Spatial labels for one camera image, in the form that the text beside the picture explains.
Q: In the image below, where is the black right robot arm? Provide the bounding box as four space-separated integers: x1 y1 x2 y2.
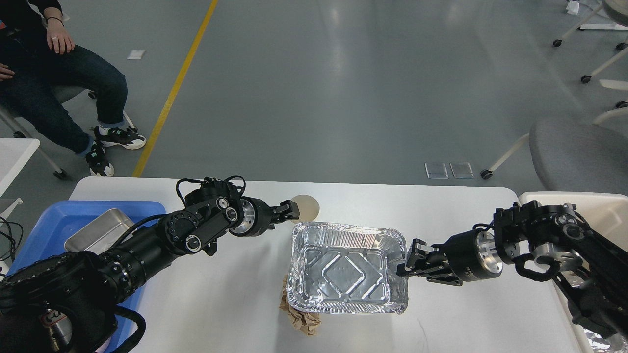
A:
396 200 628 339

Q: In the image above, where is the floor outlet plate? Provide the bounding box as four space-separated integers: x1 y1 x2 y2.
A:
424 162 449 179
449 162 474 179

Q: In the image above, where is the aluminium foil tray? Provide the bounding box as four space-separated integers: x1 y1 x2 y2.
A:
285 222 409 315

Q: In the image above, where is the white paper cup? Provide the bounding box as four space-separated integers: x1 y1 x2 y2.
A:
290 194 320 224

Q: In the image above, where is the white paper on floor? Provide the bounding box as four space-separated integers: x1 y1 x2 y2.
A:
127 50 146 60

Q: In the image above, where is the left floor outlet plate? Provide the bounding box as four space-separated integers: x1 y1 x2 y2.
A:
424 162 449 179

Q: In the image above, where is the blue plastic tray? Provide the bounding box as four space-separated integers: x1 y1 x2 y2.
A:
1 201 176 353

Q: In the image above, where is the right floor outlet plate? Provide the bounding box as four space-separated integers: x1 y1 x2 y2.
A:
449 162 474 179

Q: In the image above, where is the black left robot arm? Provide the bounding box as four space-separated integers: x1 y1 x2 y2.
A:
1 178 300 353

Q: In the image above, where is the grey office chair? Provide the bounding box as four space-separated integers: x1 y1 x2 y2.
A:
480 118 628 195

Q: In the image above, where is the white chair legs top right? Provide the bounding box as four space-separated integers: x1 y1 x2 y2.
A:
552 0 628 126

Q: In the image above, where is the crumpled brown paper ball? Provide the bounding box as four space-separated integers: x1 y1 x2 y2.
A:
279 275 322 337

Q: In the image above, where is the seated person in black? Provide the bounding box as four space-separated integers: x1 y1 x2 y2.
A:
0 0 147 177

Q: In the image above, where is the stainless steel square dish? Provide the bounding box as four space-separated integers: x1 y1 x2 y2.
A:
64 208 134 255

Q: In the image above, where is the white plastic bin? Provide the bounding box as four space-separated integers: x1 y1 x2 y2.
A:
519 192 628 353

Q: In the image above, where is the white side table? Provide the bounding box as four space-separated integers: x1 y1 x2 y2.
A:
0 138 40 196

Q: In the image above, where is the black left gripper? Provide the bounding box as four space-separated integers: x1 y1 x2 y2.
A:
231 197 300 237

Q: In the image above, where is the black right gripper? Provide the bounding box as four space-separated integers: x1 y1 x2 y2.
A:
396 229 504 286

